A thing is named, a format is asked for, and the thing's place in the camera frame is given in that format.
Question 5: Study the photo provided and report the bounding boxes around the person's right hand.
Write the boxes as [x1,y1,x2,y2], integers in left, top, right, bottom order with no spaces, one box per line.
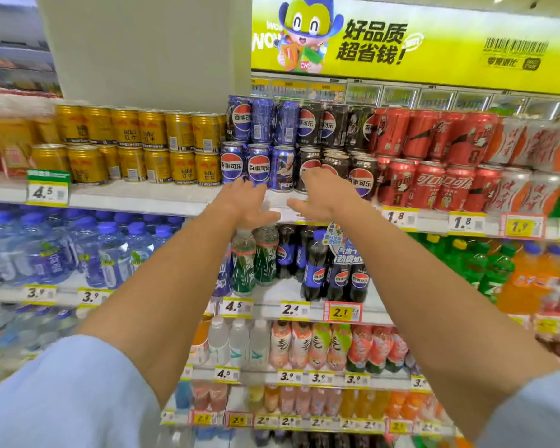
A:
[287,167,372,225]

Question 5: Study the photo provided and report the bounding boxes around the person's left hand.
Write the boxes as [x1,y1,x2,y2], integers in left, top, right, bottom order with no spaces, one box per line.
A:
[214,178,282,230]

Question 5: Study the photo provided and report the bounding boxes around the person's left forearm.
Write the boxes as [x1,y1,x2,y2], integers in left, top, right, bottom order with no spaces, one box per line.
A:
[77,200,250,393]

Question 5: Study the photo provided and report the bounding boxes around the person's right forearm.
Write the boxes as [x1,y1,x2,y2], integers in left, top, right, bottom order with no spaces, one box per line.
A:
[328,203,560,442]

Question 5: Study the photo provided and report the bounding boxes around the green clear soda bottle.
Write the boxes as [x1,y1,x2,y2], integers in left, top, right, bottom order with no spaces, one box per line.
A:
[231,230,258,297]
[254,225,280,288]

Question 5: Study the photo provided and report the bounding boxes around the blue promo shelf hanger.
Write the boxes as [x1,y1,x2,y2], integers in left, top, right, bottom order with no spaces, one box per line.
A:
[326,222,358,277]

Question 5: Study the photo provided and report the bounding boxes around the row of dark cola bottles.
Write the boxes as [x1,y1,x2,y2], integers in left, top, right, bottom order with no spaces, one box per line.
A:
[275,224,370,304]

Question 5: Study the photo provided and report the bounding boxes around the purple drink bottle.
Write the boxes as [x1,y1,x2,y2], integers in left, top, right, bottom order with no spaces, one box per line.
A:
[212,242,234,299]

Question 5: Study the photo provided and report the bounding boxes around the stack of black cola cans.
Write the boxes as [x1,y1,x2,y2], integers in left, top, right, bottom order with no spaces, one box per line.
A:
[295,101,379,199]

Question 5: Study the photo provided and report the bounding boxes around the stack of blue cola cans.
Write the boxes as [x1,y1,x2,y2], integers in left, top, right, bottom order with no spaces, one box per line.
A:
[220,95,302,192]

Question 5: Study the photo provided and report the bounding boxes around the row of price tags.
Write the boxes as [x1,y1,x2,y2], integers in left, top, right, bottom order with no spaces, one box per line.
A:
[160,409,455,437]
[181,365,431,393]
[0,280,560,336]

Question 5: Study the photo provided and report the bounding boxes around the white-capped clear water bottle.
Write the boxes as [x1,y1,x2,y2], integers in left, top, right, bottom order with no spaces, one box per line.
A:
[249,319,272,369]
[207,317,230,367]
[228,318,251,368]

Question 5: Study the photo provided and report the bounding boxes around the stack of red cola cans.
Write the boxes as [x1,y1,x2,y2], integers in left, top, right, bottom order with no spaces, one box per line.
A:
[371,107,503,213]

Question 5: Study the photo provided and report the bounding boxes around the orange juice bottle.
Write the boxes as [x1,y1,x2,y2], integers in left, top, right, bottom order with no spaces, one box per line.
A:
[189,321,211,366]

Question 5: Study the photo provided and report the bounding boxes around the row of fruit drink bottles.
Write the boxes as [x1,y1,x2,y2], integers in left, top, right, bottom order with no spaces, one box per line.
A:
[269,320,410,374]

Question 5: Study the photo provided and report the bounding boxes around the stack of gold drink cans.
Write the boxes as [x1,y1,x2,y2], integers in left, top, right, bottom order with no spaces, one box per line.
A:
[30,104,227,186]

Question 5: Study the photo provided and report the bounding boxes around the row of green soda bottles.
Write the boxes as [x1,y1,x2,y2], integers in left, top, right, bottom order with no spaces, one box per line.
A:
[410,233,517,304]

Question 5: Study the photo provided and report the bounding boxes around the row of pastel drink bottles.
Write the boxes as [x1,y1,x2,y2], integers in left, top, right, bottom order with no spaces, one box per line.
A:
[175,381,450,421]

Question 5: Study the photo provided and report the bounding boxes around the yellow store banner sign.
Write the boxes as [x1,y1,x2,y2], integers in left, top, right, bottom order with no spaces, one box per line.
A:
[250,0,560,96]

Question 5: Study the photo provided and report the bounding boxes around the row of blue-capped water bottles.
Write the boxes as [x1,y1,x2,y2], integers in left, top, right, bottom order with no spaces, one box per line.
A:
[0,209,186,291]

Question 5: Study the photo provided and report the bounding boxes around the green white price sign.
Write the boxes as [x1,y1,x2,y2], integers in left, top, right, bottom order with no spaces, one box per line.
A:
[26,170,71,207]

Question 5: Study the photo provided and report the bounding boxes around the red framed price label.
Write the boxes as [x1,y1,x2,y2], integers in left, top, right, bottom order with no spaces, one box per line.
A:
[500,213,547,240]

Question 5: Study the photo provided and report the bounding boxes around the stack of white orange cans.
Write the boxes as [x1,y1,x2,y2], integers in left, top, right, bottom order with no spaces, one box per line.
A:
[485,116,560,218]

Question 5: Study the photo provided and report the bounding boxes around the row of orange soda bottles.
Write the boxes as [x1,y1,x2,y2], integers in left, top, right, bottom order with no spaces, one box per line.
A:
[495,241,560,316]

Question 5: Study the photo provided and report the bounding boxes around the light blue left sleeve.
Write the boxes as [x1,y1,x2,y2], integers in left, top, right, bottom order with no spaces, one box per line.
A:
[0,334,162,448]

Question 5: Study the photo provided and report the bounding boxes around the light blue sleeve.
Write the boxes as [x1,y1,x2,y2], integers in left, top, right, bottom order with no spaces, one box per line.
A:
[0,334,162,448]
[476,371,560,448]

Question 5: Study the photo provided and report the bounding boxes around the row of pale water bottles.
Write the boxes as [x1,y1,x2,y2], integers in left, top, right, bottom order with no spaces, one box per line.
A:
[0,302,81,357]

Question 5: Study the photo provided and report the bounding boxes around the gold red drink cartons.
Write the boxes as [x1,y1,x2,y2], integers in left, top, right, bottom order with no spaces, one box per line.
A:
[0,115,40,179]

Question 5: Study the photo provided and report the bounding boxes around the background store shelf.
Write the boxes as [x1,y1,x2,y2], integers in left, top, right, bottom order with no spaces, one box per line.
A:
[0,2,62,97]

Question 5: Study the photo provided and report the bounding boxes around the light blue right sleeve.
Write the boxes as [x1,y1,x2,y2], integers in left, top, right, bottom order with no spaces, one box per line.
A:
[476,371,560,448]

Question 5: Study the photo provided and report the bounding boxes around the row of clear rail panels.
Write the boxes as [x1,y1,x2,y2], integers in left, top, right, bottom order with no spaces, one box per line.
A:
[250,77,560,120]

